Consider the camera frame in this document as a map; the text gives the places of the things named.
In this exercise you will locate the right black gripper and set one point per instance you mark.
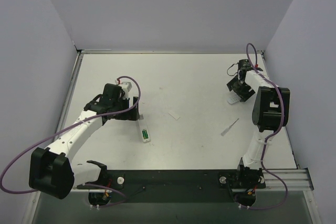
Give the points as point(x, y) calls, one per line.
point(241, 92)

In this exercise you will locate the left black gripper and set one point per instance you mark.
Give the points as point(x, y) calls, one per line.
point(134, 109)

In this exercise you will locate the wide white remote with display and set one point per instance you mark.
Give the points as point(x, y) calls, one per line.
point(233, 98)

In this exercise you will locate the slim white remote control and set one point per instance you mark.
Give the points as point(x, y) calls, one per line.
point(142, 124)

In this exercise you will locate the slim remote battery cover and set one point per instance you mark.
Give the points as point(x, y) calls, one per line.
point(173, 114)

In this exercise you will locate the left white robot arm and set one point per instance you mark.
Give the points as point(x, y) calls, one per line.
point(52, 169)

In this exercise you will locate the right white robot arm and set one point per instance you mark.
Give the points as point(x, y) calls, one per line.
point(270, 111)

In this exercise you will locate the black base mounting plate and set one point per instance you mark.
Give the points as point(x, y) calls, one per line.
point(183, 186)

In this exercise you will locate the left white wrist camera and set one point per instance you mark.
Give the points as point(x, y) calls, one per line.
point(126, 88)

